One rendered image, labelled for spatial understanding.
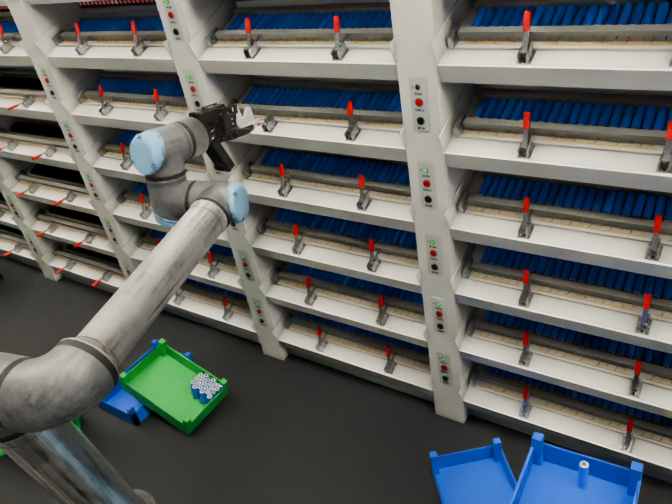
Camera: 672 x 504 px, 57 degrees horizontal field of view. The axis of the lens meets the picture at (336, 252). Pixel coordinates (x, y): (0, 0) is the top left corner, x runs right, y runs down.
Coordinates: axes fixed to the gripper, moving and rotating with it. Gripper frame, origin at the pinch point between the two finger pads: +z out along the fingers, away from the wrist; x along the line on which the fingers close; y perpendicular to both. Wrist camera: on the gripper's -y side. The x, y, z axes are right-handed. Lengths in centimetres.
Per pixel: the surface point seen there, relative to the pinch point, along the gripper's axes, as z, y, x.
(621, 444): 19, -82, -95
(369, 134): 7.5, -2.3, -30.9
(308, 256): 11.7, -43.1, -4.4
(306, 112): 9.7, 1.3, -10.5
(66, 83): 6, 6, 88
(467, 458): 6, -93, -59
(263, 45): 5.5, 18.8, -2.1
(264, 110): 9.5, 1.0, 3.8
